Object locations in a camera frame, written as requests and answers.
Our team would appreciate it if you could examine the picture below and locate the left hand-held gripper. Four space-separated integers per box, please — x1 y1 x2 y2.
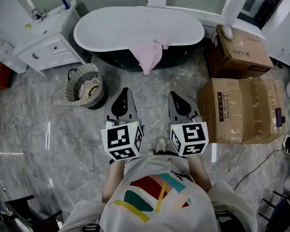
101 87 145 161

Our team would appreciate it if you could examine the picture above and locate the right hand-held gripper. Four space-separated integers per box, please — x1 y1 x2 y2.
168 91 209 157

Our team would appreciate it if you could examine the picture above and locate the striped grey laundry basket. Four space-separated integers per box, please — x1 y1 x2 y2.
65 63 109 110

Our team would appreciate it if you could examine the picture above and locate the pink cloth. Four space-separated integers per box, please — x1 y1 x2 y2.
129 38 170 76

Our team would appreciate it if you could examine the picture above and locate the white oval bathtub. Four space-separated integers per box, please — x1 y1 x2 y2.
73 5 205 73

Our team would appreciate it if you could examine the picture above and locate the person's right forearm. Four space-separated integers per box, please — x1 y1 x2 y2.
187 154 214 193

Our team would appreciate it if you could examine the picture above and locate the person's left forearm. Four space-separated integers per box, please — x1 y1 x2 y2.
101 159 127 204

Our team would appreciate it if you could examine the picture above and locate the white cloth in basket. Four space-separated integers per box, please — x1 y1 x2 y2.
78 77 100 99

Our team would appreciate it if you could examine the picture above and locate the taped light cardboard box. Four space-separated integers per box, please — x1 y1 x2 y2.
197 76 287 145

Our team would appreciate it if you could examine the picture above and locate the dark brown cardboard box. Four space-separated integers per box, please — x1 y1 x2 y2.
203 24 274 80

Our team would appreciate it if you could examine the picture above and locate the white rounded item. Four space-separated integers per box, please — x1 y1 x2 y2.
220 25 233 41

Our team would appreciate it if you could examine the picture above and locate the white vanity cabinet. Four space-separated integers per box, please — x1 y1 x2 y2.
12 0 88 76

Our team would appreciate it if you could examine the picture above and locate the person's white printed shirt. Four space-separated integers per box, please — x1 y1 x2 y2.
59 154 259 232

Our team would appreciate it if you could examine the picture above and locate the dark smartphone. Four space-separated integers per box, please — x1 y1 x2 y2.
275 107 287 128

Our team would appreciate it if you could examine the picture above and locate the chrome sink faucet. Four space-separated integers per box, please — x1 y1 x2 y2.
30 8 48 22

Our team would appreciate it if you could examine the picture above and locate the orange box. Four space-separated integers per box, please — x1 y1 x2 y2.
0 59 14 92

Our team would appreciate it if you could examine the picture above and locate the white side unit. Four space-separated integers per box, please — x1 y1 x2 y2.
0 32 29 75

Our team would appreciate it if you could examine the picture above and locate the dark framed window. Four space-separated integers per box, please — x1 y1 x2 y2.
236 0 290 30

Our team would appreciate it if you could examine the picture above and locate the black stool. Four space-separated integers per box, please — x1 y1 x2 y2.
4 194 64 232

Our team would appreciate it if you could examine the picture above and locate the black metal chair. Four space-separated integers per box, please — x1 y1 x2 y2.
258 190 290 232

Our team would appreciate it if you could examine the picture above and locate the black floor cable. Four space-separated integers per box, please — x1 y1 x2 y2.
228 144 289 191

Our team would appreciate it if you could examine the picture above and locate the white thin cable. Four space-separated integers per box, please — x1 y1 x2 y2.
270 48 286 69

